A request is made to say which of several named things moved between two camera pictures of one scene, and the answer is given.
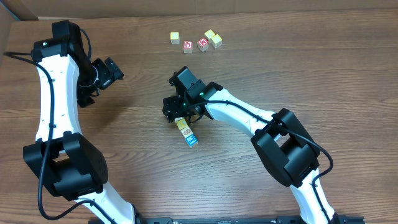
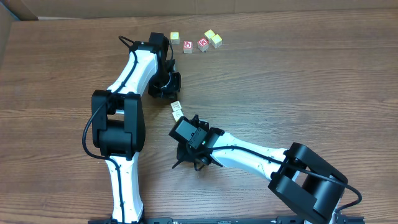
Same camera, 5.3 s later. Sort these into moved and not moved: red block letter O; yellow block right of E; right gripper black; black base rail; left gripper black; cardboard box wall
Moved: right gripper black; left gripper black
Not moved: cardboard box wall; red block letter O; yellow block right of E; black base rail
